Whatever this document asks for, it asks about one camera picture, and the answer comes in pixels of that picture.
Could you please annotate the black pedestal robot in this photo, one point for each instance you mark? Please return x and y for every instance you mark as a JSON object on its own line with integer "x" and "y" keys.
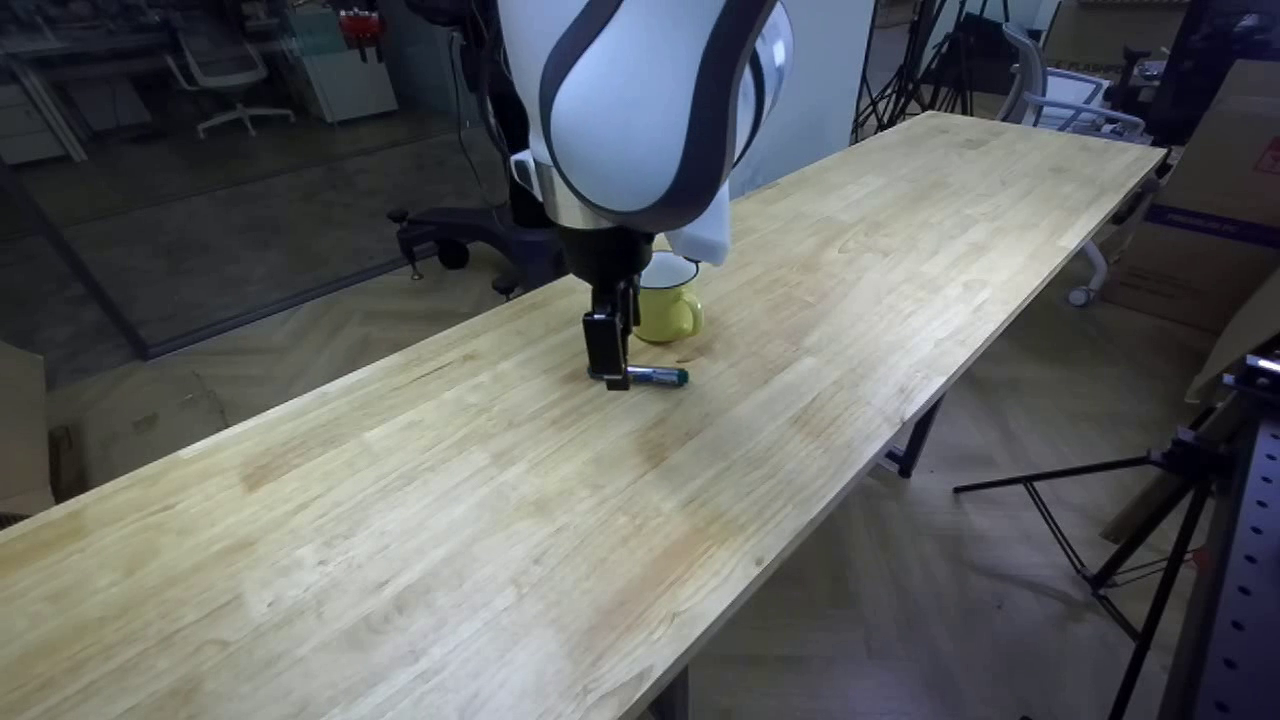
{"x": 466, "y": 243}

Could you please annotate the yellow enamel cup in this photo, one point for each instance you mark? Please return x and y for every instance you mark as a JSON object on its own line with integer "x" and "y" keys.
{"x": 664, "y": 313}

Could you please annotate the black bulky equipment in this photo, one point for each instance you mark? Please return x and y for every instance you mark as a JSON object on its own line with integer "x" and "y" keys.
{"x": 1204, "y": 53}

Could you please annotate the white frame chair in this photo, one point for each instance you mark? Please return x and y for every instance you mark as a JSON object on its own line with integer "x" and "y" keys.
{"x": 1065, "y": 101}

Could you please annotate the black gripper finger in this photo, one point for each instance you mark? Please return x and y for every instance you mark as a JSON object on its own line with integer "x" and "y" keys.
{"x": 631, "y": 334}
{"x": 601, "y": 344}

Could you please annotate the cardboard box purple stripe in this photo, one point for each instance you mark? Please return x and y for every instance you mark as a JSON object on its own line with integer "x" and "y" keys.
{"x": 1222, "y": 175}

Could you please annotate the black marker green cap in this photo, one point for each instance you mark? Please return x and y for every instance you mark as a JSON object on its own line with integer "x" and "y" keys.
{"x": 661, "y": 378}

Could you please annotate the grey filing cabinet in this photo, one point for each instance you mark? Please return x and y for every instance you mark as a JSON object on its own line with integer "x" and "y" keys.
{"x": 342, "y": 83}

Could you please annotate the black tripod stand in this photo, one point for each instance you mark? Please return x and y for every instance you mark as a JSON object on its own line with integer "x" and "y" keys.
{"x": 1162, "y": 532}

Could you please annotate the black table leg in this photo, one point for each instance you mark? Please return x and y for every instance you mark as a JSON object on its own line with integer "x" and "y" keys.
{"x": 912, "y": 442}

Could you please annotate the brown cardboard box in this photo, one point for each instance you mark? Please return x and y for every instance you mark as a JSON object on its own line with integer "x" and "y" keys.
{"x": 23, "y": 427}

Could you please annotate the black perforated breadboard table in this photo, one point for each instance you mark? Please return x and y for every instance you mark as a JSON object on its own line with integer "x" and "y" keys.
{"x": 1246, "y": 584}

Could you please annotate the grey office desk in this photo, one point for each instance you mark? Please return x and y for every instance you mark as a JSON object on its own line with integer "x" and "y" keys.
{"x": 53, "y": 122}

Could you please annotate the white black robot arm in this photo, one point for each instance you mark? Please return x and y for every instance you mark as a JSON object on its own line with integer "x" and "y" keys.
{"x": 627, "y": 83}

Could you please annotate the white office chair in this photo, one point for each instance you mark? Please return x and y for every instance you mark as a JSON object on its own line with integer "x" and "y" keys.
{"x": 232, "y": 83}

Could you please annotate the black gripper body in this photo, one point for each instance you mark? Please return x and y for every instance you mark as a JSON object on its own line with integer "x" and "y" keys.
{"x": 607, "y": 262}

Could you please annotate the tan cardboard sheet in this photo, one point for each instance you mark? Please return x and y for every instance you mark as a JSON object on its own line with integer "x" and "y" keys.
{"x": 1246, "y": 340}

